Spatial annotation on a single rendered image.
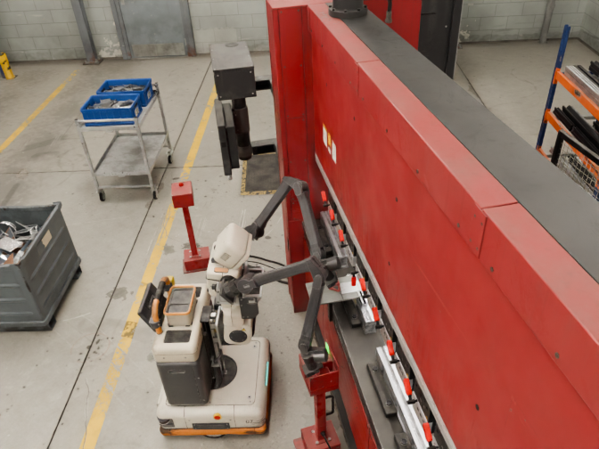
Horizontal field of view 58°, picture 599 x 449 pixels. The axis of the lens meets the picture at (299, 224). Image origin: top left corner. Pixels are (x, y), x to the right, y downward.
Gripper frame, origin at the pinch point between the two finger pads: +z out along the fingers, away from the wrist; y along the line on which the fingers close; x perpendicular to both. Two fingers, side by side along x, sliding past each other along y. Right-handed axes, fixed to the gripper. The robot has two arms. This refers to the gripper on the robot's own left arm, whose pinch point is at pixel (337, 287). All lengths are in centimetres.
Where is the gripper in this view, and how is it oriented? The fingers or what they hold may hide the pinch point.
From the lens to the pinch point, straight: 298.3
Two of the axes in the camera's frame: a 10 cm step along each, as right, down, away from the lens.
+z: 5.0, 6.6, 5.7
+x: -8.5, 4.9, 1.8
